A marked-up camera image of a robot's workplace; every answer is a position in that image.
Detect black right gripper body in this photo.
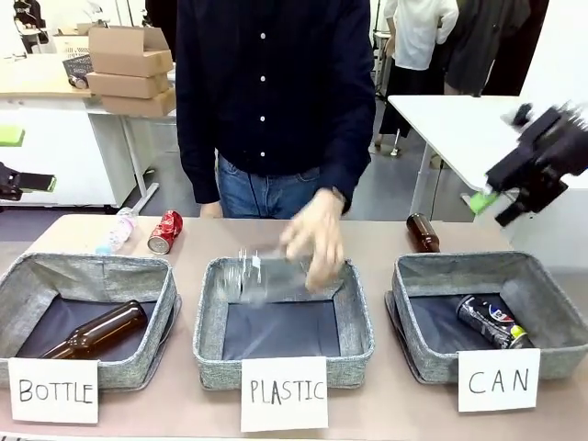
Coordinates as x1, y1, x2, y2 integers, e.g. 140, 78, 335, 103
485, 103, 588, 192

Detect white paper label BOTTLE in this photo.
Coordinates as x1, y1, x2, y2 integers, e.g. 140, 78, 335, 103
7, 356, 101, 424

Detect person's left forearm navy sleeve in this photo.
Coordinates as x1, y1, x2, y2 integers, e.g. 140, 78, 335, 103
316, 86, 379, 215

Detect long brown glass bottle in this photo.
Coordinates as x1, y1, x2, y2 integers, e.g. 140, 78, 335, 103
39, 300, 149, 360

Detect flat closed cardboard box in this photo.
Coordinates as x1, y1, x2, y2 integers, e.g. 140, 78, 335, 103
86, 71, 172, 100
99, 86, 177, 118

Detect open cardboard box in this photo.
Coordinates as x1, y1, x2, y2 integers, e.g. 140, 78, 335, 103
87, 24, 175, 79

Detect white plastic crate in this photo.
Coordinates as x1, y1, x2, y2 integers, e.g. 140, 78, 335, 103
52, 33, 91, 59

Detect bystander in grey coat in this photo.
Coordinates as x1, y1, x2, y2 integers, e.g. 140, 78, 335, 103
441, 0, 550, 98

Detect bystander in white shirt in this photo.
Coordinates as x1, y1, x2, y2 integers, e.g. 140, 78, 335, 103
374, 0, 460, 155

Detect white top desk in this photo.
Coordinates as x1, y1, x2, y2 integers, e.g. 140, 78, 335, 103
387, 94, 534, 217

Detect person's left hand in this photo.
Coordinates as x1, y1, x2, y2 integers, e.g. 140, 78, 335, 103
279, 187, 346, 294

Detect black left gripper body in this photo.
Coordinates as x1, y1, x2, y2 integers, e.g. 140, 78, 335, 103
0, 162, 23, 202

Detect person's right forearm navy sleeve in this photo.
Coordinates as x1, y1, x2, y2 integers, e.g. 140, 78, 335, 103
175, 91, 221, 206

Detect clear plastic bottle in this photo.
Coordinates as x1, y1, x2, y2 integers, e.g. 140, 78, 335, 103
235, 247, 322, 305

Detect grey fabric basket can label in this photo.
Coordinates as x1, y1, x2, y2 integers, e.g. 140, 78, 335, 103
384, 250, 588, 385

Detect white paper label PLASTIC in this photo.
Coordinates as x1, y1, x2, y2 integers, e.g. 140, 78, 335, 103
240, 356, 330, 434

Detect grey fabric basket bottle label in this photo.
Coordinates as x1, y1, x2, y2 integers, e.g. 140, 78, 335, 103
0, 251, 183, 391

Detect grey fabric basket plastic label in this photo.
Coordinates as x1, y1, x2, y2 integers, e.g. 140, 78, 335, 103
192, 255, 376, 391

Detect person torso navy shirt jeans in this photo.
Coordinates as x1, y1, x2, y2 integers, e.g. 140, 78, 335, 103
174, 0, 379, 220

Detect white paper label CAN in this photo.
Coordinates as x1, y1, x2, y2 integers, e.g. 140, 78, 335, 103
457, 347, 542, 413

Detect crushed red soda can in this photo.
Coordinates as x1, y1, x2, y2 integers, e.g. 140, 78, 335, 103
147, 209, 185, 255

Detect green block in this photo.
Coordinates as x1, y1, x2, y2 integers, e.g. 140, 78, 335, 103
0, 127, 26, 148

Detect black wire basket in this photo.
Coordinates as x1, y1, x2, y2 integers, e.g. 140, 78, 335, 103
62, 53, 95, 80

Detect black printed drink can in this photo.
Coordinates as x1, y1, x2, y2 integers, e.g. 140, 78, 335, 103
455, 294, 535, 351

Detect plastic bottle pink label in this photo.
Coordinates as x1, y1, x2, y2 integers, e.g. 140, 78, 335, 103
95, 207, 140, 256

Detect background robot device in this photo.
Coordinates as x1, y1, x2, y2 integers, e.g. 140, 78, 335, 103
12, 0, 51, 55

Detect wooden top desk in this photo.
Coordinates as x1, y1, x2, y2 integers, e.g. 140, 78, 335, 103
0, 52, 178, 198

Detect short brown glass bottle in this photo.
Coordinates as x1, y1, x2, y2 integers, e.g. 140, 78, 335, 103
405, 211, 442, 254

